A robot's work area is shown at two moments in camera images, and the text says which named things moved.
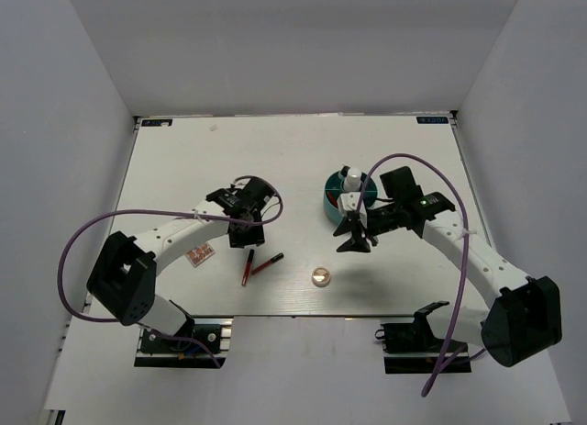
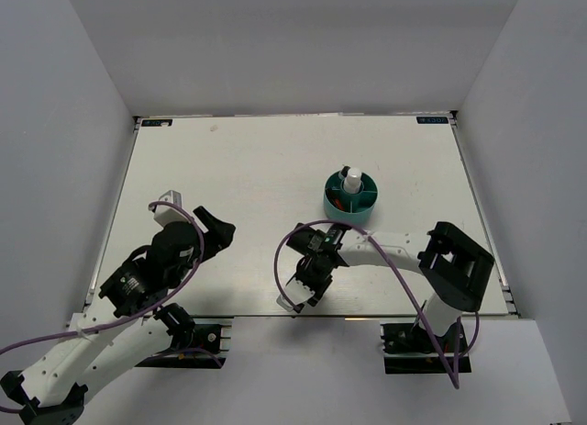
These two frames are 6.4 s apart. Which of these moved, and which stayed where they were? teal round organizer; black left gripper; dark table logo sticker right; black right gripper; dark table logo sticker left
Moved: black left gripper; black right gripper
Stayed: dark table logo sticker right; teal round organizer; dark table logo sticker left
